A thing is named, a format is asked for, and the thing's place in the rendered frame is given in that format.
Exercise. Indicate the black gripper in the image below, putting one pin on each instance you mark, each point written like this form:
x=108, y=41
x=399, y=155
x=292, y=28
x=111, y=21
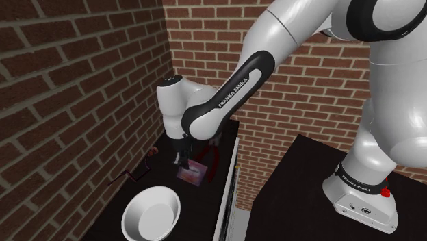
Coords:
x=182, y=145

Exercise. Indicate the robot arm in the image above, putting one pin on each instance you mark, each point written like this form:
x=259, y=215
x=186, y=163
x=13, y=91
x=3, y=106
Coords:
x=393, y=100

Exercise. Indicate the pink purple box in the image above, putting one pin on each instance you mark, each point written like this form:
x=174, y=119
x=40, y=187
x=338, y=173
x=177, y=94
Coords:
x=193, y=173

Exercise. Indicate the dark purple bent tool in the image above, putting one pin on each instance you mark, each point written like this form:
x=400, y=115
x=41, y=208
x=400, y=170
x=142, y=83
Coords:
x=146, y=168

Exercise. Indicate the black counter with white edge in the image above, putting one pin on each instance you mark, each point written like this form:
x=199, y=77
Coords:
x=200, y=213

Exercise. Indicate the white bowl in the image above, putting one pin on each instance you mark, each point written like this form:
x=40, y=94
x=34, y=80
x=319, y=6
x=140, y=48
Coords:
x=156, y=217

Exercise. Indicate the black robot stand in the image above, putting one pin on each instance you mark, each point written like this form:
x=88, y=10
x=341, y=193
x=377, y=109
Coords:
x=293, y=207

